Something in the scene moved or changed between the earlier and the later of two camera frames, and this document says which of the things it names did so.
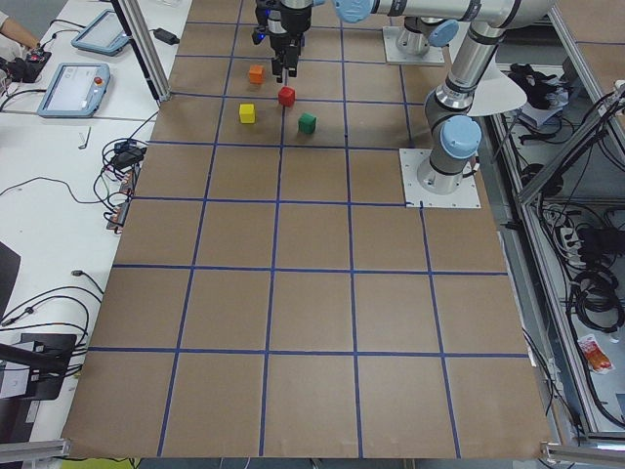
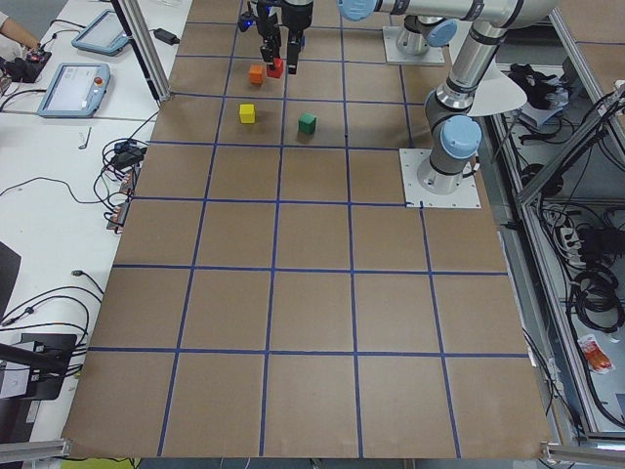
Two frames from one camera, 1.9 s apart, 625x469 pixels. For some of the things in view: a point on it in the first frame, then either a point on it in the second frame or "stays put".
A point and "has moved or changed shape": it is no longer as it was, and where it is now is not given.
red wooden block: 286,96 has moved or changed shape
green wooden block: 307,123 stays put
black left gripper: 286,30 stays put
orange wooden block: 257,74 stays put
